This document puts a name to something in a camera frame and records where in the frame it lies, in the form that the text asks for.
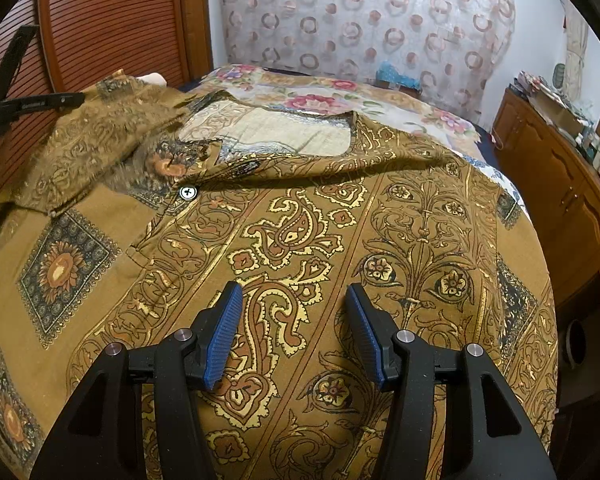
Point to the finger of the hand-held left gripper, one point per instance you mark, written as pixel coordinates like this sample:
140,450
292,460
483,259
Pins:
35,103
12,65

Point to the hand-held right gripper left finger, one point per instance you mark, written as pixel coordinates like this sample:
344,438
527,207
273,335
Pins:
222,340

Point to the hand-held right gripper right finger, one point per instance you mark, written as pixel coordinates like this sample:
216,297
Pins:
365,340

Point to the brown paisley patterned shirt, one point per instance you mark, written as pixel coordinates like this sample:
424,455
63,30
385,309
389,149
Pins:
300,220

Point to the wooden slatted headboard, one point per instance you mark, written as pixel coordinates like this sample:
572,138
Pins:
105,20

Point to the pink floral quilt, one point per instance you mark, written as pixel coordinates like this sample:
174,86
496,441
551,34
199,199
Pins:
320,95

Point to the wooden cabinet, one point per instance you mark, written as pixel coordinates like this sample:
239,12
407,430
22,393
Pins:
545,160

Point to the blue patterned cloth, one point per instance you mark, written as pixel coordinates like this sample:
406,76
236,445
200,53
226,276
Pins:
395,77

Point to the cluster of small bottles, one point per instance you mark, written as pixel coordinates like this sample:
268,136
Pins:
592,145

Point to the pile of papers and boxes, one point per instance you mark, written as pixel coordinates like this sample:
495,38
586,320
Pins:
550,97

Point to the circle patterned curtain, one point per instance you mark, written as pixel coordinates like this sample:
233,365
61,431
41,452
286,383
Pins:
355,20

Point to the beige lace curtain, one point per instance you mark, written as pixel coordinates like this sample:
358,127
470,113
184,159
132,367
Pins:
576,50

